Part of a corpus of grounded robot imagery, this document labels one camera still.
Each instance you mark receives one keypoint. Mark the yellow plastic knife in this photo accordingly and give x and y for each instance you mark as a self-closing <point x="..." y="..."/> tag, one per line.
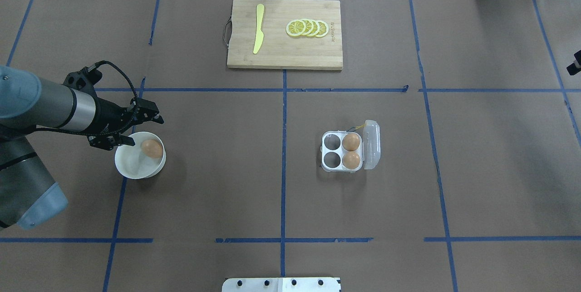
<point x="259" y="35"/>

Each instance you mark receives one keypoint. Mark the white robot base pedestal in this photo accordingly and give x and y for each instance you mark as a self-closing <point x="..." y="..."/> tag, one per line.
<point x="282" y="284"/>

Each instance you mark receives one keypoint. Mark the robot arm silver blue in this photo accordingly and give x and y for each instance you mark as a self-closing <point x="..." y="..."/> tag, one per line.
<point x="30" y="104"/>

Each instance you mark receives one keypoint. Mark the white ceramic bowl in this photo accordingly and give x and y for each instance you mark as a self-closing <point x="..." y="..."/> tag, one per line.
<point x="133" y="164"/>

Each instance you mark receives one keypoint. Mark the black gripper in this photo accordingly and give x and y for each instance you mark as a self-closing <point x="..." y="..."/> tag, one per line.
<point x="107" y="115"/>

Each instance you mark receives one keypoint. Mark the brown egg from bowl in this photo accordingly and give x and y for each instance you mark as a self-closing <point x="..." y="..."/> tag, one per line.
<point x="152" y="148"/>

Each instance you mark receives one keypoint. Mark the robot arm tip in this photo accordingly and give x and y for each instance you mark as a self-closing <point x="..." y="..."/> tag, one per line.
<point x="575" y="67"/>

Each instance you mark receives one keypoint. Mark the clear plastic egg box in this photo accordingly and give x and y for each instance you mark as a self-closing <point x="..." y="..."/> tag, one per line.
<point x="370" y="149"/>

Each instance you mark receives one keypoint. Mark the brown egg in box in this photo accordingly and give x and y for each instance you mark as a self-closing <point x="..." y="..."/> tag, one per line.
<point x="351" y="160"/>
<point x="351" y="141"/>

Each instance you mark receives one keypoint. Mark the lemon slice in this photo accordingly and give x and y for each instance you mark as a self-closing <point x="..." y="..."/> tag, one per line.
<point x="315" y="27"/>
<point x="296" y="28"/>
<point x="308" y="27"/>
<point x="323" y="29"/>

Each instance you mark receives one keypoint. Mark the bamboo cutting board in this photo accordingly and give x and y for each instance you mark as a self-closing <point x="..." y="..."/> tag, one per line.
<point x="279" y="51"/>

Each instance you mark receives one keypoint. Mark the brown egg in box rear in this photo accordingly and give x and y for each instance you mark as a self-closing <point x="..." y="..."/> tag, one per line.
<point x="351" y="141"/>

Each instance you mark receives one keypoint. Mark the brown egg in box front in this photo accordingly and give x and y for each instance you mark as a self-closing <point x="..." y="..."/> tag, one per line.
<point x="351" y="160"/>

